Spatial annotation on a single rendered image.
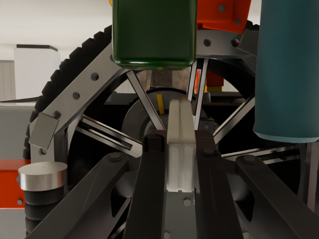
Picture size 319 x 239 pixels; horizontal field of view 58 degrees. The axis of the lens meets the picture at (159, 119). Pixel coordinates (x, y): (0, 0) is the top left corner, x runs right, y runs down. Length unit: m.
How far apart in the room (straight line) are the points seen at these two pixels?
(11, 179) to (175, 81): 5.12
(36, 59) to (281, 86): 5.40
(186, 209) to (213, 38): 0.27
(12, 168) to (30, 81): 5.14
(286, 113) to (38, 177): 0.29
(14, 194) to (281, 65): 0.46
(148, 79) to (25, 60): 2.22
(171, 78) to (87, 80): 5.09
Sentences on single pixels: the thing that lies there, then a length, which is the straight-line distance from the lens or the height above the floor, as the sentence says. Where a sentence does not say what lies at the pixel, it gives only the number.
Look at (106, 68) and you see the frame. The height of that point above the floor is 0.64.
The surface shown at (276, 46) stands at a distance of 0.40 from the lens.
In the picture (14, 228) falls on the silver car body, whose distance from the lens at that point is 1.11.
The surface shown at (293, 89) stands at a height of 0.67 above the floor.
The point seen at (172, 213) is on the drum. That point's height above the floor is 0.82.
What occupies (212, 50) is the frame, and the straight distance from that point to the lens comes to 0.49.
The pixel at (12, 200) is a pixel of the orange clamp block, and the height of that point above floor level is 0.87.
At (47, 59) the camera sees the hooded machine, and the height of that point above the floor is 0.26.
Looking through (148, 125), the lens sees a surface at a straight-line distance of 0.98.
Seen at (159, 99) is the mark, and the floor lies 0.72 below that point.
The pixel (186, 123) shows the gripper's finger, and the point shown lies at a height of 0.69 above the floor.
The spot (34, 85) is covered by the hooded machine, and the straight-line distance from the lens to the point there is 5.66.
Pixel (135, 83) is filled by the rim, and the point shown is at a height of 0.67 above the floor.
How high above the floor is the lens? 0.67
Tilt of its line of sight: 7 degrees up
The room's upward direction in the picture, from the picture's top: 179 degrees counter-clockwise
